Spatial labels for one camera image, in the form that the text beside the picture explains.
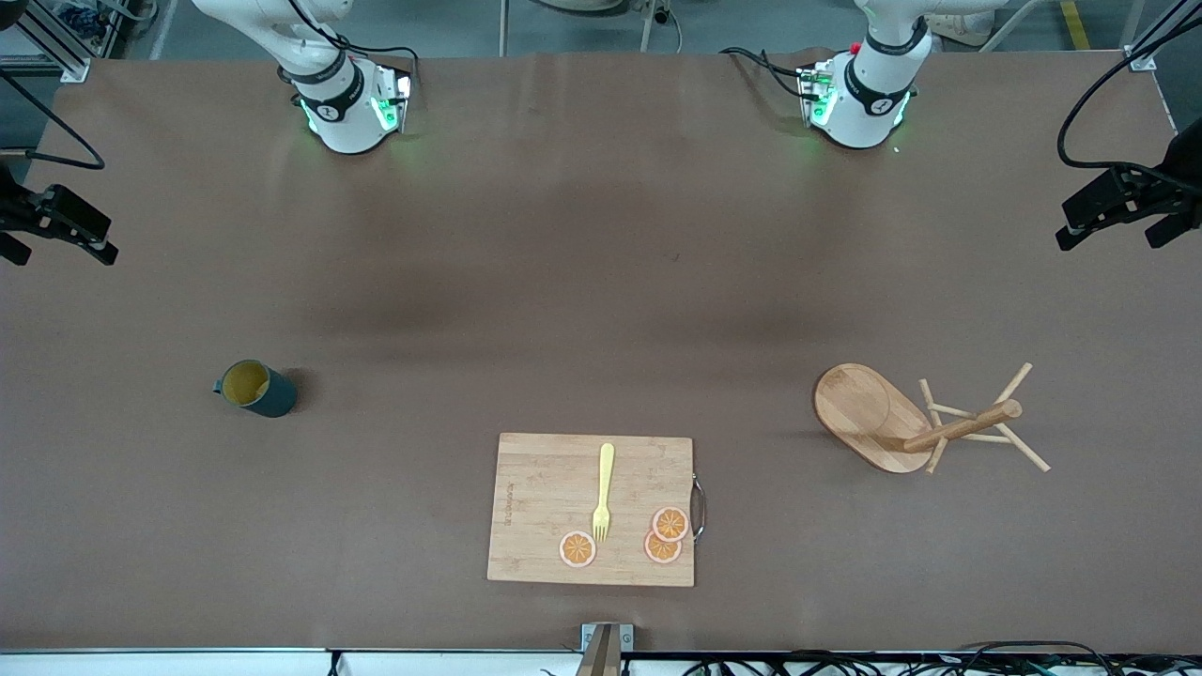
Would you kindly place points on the teal mug yellow inside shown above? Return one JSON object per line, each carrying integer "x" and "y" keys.
{"x": 272, "y": 399}

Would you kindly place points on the aluminium frame profile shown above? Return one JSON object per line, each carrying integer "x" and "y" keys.
{"x": 66, "y": 56}
{"x": 1141, "y": 58}

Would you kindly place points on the wooden mug tree rack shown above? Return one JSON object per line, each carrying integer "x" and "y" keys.
{"x": 855, "y": 408}

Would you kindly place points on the grey metal stand legs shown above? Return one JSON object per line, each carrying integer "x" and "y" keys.
{"x": 650, "y": 23}

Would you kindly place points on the yellow plastic fork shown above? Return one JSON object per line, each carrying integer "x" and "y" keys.
{"x": 606, "y": 469}

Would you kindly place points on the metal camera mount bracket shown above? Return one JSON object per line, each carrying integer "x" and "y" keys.
{"x": 606, "y": 638}

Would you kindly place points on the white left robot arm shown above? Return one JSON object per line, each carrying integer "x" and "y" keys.
{"x": 869, "y": 113}

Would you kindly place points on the orange slice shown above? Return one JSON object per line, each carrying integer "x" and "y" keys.
{"x": 670, "y": 523}
{"x": 577, "y": 549}
{"x": 657, "y": 552}

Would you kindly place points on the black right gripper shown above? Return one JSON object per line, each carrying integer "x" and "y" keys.
{"x": 17, "y": 208}

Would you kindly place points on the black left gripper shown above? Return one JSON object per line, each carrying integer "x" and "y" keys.
{"x": 1172, "y": 181}

